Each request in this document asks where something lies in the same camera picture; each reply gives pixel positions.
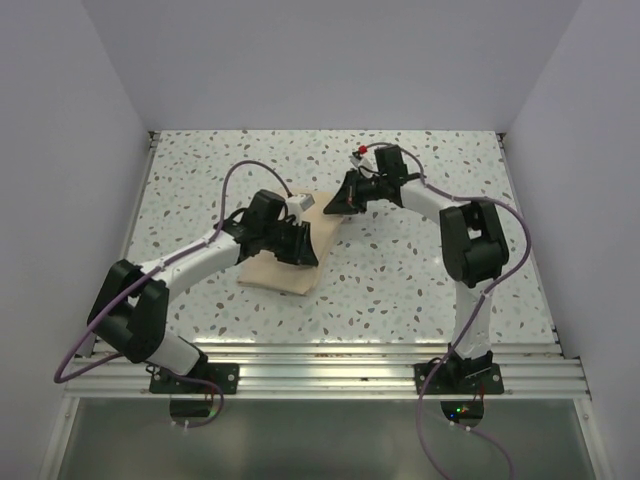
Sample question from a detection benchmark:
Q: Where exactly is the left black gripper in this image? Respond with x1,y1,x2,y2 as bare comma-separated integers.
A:
261,218,318,267

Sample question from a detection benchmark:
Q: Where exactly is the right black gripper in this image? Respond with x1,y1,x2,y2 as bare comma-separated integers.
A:
324,169,387,216

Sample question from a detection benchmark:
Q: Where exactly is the beige cloth drape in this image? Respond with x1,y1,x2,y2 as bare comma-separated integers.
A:
237,189,343,296

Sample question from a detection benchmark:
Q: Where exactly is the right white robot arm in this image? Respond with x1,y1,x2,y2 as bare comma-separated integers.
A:
323,142,509,393

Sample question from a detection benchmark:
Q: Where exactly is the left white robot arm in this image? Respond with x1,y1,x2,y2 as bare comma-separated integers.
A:
89,190,319,393

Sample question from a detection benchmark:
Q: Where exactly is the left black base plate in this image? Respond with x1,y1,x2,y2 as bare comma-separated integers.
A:
145,363,240,395

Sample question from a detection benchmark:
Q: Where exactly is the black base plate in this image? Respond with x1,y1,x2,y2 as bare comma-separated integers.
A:
145,363,240,395
413,351,505,395

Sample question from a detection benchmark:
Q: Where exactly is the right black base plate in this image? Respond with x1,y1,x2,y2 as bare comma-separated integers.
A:
413,351,505,395

